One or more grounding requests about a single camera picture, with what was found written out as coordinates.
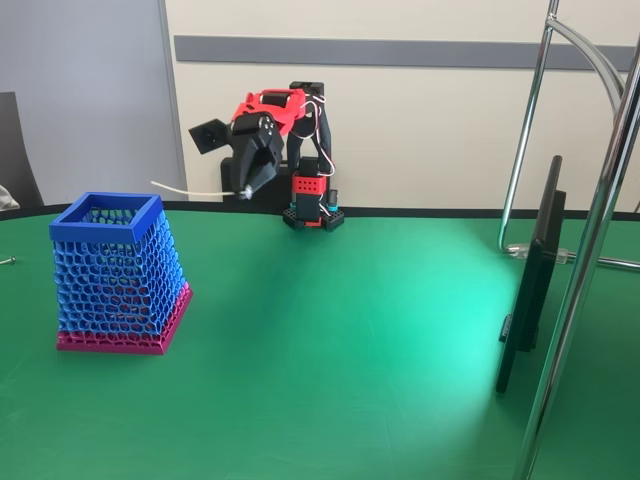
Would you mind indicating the clear plastic clip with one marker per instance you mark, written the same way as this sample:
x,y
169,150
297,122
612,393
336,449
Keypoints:
x,y
519,251

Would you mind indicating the grey wall rail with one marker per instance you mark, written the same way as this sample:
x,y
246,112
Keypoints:
x,y
450,52

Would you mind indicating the chrome tube stand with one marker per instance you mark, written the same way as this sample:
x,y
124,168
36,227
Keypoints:
x,y
567,320

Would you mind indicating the blue and pink lattice basket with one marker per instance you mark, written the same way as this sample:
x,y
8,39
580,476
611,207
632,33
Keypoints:
x,y
115,280

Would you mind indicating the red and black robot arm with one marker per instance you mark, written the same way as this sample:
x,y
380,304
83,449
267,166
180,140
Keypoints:
x,y
307,187

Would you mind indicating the beige fabric item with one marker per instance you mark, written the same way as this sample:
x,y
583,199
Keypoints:
x,y
8,199

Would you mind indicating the black plastic tool case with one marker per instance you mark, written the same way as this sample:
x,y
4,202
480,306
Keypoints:
x,y
280,190

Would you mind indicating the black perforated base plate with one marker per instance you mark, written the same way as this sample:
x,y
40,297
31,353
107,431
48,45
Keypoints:
x,y
334,220

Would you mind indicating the green table cloth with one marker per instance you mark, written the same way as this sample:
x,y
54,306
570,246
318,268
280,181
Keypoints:
x,y
350,375

